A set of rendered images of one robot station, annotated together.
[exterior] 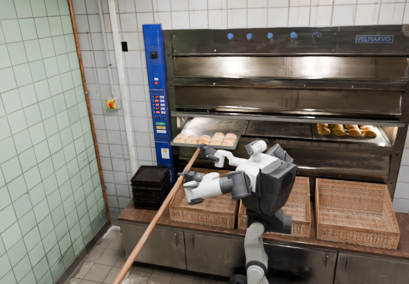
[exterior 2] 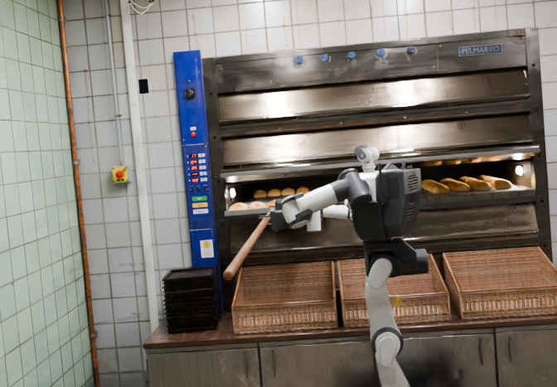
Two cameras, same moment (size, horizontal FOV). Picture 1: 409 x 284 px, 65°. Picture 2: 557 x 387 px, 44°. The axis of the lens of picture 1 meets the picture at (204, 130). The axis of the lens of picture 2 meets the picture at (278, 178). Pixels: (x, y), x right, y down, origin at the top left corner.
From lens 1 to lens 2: 163 cm
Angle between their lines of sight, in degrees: 22
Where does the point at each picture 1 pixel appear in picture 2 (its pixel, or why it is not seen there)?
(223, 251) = (325, 370)
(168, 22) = (211, 48)
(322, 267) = (477, 365)
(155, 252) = not seen: outside the picture
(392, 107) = (520, 133)
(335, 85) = (444, 113)
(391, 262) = not seen: outside the picture
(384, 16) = (486, 22)
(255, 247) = (382, 303)
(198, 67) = (256, 106)
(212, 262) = not seen: outside the picture
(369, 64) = (481, 82)
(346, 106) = (464, 138)
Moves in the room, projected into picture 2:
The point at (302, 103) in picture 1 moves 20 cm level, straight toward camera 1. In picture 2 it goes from (405, 142) to (408, 142)
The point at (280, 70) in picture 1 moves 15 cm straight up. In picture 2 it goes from (370, 99) to (368, 74)
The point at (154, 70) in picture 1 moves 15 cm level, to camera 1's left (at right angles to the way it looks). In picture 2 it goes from (190, 115) to (164, 117)
